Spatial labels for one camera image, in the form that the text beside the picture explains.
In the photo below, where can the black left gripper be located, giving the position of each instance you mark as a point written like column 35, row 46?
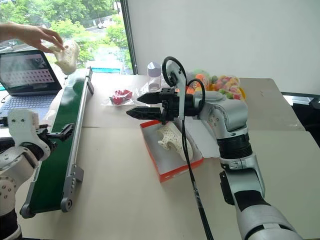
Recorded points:
column 45, row 137

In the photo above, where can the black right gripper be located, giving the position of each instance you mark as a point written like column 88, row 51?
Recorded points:
column 170, row 102

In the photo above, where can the white perforated shoe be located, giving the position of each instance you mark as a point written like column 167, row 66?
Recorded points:
column 172, row 141
column 67, row 58

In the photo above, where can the person's bare forearm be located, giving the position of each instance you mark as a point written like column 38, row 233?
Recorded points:
column 7, row 31

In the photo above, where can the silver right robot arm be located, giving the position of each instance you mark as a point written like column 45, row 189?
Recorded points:
column 232, row 112

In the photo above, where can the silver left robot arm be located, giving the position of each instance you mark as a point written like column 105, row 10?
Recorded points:
column 15, row 160

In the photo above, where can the orange shoebox with white inside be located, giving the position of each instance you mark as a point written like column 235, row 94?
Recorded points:
column 160, row 152

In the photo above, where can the person's bare hand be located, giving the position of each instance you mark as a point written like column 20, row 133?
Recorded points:
column 42, row 37

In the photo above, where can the green conveyor belt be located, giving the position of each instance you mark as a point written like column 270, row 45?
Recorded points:
column 57, row 140

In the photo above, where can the clear jar with white lid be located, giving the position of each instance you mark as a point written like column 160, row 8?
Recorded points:
column 154, row 77

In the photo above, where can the clear bag with red toy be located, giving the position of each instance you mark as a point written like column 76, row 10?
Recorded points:
column 121, row 97

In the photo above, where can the grey open laptop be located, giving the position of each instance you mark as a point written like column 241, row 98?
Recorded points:
column 27, row 75

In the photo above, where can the bag of colourful toy fruit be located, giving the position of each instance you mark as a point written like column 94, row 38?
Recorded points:
column 225, row 86

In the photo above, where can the white car outside window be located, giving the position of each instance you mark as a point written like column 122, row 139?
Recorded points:
column 105, row 24

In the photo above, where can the black furniture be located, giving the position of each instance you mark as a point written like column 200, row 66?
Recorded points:
column 302, row 112

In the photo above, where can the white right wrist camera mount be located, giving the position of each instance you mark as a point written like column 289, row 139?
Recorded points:
column 182, row 100

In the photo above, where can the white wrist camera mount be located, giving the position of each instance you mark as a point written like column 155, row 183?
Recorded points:
column 182, row 100
column 21, row 125

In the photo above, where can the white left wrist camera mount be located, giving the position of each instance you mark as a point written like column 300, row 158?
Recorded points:
column 21, row 125

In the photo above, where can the black window frame post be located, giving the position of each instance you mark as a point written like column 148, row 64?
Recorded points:
column 130, row 37

